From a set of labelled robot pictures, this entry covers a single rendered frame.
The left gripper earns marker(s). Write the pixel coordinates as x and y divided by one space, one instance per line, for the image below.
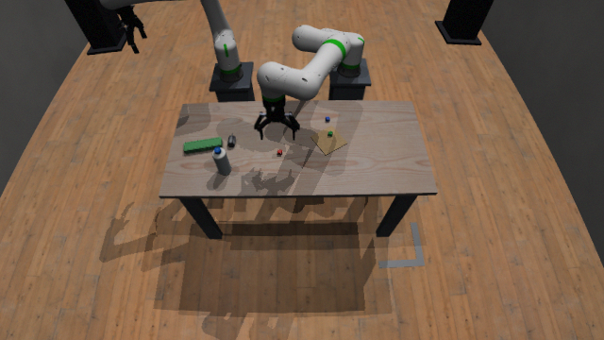
277 116

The tan square mat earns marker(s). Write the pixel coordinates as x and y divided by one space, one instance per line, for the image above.
326 143

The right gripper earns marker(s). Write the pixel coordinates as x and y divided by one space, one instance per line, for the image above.
130 24

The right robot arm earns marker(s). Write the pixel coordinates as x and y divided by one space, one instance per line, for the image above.
225 46

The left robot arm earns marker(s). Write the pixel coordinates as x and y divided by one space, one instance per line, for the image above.
277 80

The white plastic bottle with blue cap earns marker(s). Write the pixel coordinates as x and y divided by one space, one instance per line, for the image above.
221 160

